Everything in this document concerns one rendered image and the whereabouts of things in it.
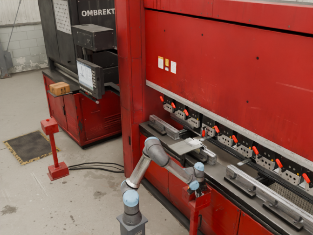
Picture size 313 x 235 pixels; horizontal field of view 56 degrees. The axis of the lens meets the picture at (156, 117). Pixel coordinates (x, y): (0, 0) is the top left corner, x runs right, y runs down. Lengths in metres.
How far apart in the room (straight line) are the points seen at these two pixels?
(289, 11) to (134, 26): 1.64
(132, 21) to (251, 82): 1.44
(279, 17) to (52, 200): 3.13
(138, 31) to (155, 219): 2.04
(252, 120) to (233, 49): 0.53
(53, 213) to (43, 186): 0.56
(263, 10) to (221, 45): 0.45
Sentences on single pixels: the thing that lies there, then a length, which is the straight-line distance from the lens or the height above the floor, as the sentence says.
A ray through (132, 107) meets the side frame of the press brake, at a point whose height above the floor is 1.10.
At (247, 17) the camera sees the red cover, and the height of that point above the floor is 2.20.
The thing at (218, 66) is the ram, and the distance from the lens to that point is 2.42.
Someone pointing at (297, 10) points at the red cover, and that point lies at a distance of 1.96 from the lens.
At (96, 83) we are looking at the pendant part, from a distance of 3.20.
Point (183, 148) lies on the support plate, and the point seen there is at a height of 1.00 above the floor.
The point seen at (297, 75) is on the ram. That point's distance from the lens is 2.01.
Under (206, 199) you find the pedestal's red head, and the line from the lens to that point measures 2.63.
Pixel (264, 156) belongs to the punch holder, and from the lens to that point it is 2.32.
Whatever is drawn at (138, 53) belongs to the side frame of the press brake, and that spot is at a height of 1.71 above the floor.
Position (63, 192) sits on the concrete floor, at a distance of 4.00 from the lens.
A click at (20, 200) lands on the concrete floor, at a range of 4.06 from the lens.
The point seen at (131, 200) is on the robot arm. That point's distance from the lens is 2.22.
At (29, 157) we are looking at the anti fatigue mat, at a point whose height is 0.02.
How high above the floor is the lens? 2.47
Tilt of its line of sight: 26 degrees down
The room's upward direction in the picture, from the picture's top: straight up
